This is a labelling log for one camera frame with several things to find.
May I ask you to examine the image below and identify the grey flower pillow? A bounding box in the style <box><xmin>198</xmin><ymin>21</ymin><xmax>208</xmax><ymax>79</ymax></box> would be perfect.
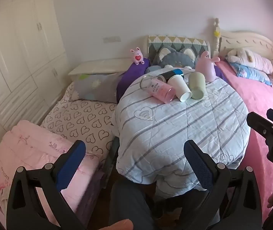
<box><xmin>69</xmin><ymin>73</ymin><xmax>128</xmax><ymax>104</ymax></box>

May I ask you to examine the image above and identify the white wardrobe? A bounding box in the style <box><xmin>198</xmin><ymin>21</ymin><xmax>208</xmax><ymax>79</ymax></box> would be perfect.
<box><xmin>0</xmin><ymin>0</ymin><xmax>71</xmax><ymax>170</ymax></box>

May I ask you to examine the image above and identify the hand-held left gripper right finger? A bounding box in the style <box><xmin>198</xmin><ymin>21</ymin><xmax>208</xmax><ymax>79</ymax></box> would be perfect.
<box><xmin>184</xmin><ymin>139</ymin><xmax>263</xmax><ymax>230</ymax></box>

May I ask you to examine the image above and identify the pale green cup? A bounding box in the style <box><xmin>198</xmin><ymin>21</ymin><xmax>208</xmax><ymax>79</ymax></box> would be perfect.
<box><xmin>188</xmin><ymin>72</ymin><xmax>207</xmax><ymax>100</ymax></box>

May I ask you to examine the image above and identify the grey striped white blanket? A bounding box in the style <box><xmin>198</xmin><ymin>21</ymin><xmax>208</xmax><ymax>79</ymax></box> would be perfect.
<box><xmin>114</xmin><ymin>67</ymin><xmax>252</xmax><ymax>198</ymax></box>

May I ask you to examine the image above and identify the person's left hand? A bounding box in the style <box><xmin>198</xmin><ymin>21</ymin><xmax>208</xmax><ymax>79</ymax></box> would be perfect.
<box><xmin>100</xmin><ymin>219</ymin><xmax>134</xmax><ymax>230</ymax></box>

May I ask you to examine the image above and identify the cream wooden headboard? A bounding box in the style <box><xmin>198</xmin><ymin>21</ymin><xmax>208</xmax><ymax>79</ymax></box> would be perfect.
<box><xmin>213</xmin><ymin>18</ymin><xmax>273</xmax><ymax>78</ymax></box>

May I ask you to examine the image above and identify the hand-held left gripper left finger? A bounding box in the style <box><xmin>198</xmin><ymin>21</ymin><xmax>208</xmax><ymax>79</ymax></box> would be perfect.
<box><xmin>6</xmin><ymin>140</ymin><xmax>87</xmax><ymax>230</ymax></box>

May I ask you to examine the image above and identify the blue printed pillow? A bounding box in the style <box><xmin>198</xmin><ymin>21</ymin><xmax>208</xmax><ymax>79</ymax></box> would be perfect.
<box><xmin>230</xmin><ymin>62</ymin><xmax>273</xmax><ymax>87</ymax></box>

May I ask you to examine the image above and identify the folded pink quilt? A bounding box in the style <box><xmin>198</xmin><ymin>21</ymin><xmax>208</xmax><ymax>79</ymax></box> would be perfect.
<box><xmin>0</xmin><ymin>119</ymin><xmax>104</xmax><ymax>227</ymax></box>

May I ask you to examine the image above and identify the grey cat cushion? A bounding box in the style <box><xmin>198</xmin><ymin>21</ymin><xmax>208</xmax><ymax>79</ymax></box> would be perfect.
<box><xmin>151</xmin><ymin>47</ymin><xmax>198</xmax><ymax>69</ymax></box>

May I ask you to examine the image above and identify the pink bed blanket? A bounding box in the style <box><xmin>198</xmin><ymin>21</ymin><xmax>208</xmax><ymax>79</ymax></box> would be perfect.
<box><xmin>216</xmin><ymin>61</ymin><xmax>273</xmax><ymax>226</ymax></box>

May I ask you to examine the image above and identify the small pink plush toy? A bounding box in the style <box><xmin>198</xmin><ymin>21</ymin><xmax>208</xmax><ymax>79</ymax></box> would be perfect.
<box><xmin>130</xmin><ymin>47</ymin><xmax>146</xmax><ymax>66</ymax></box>

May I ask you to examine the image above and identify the white bedside cabinet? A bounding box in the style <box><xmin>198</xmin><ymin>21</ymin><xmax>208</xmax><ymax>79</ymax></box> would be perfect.
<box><xmin>68</xmin><ymin>58</ymin><xmax>137</xmax><ymax>82</ymax></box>

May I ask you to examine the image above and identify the pink glass cup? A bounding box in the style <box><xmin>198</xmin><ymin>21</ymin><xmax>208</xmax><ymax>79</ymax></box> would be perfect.
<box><xmin>140</xmin><ymin>75</ymin><xmax>176</xmax><ymax>104</ymax></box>

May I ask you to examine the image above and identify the triangle patterned cushion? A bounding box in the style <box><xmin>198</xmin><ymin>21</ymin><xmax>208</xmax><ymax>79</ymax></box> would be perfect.
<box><xmin>147</xmin><ymin>35</ymin><xmax>210</xmax><ymax>64</ymax></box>

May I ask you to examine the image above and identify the white paper cup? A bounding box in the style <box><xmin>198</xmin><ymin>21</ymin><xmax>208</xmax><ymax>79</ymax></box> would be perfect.
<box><xmin>167</xmin><ymin>75</ymin><xmax>193</xmax><ymax>102</ymax></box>

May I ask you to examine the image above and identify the black and blue cup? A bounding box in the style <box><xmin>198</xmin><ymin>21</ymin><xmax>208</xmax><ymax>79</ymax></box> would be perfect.
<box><xmin>157</xmin><ymin>68</ymin><xmax>184</xmax><ymax>83</ymax></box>

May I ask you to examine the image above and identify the white plush dog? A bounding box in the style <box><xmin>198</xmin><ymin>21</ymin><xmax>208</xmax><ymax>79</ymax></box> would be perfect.
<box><xmin>225</xmin><ymin>48</ymin><xmax>273</xmax><ymax>81</ymax></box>

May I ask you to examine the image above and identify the person's leg in dark trousers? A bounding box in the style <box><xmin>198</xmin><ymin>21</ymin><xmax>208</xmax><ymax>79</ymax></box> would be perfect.
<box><xmin>108</xmin><ymin>180</ymin><xmax>154</xmax><ymax>230</ymax></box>

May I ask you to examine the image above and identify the heart print bed sheet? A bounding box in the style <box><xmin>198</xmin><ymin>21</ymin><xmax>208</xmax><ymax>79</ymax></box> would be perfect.
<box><xmin>40</xmin><ymin>81</ymin><xmax>118</xmax><ymax>159</ymax></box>

